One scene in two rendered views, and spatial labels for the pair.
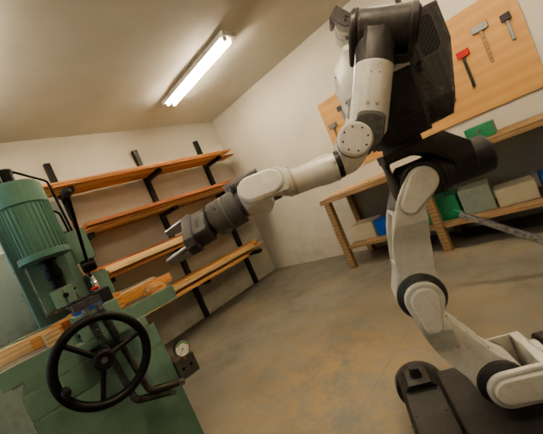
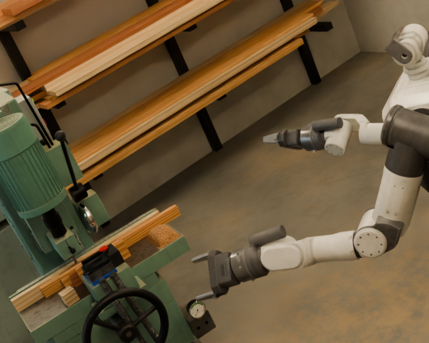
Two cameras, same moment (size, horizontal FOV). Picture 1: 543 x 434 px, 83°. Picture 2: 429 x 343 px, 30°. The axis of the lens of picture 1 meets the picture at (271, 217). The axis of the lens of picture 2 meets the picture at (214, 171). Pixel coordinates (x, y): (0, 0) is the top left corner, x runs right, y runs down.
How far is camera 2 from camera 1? 1.53 m
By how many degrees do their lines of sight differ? 29
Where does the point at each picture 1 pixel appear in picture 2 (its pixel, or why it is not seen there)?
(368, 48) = (395, 164)
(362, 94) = (384, 202)
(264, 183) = (284, 259)
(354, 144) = (368, 248)
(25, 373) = (53, 329)
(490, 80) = not seen: outside the picture
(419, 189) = not seen: outside the picture
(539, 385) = not seen: outside the picture
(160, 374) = (173, 330)
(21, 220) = (20, 174)
